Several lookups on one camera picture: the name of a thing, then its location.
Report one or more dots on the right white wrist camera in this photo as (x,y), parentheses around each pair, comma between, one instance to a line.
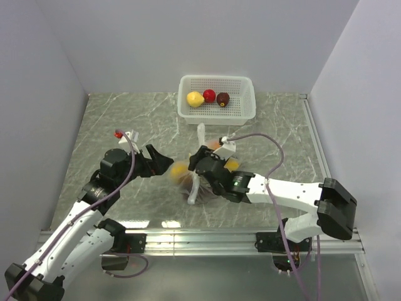
(226,148)

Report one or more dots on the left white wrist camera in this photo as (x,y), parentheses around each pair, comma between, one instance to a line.
(128,141)

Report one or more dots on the yellow lemon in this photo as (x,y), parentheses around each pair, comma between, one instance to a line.
(195,99)

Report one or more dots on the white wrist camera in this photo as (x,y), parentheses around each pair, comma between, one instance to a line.
(226,148)
(128,141)

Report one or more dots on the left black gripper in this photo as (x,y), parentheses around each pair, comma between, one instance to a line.
(158,165)

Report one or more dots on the transparent plastic bag with fruit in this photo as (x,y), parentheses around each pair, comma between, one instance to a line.
(194,189)

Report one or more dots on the white perforated plastic basket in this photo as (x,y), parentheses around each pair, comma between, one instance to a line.
(240,109)

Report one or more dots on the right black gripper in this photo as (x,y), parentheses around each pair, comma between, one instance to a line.
(203,151)

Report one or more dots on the aluminium mounting rail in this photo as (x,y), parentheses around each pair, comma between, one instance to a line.
(222,264)

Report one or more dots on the dark purple passion fruit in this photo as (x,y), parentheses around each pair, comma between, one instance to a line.
(223,99)

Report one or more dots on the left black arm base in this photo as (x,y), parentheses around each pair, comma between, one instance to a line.
(128,246)

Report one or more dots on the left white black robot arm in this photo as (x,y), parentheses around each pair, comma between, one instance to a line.
(85,233)

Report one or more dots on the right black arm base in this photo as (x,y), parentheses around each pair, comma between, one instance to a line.
(272,242)

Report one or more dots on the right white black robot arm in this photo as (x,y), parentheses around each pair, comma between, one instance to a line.
(328,207)

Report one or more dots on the red apple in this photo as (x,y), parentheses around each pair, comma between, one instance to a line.
(209,96)

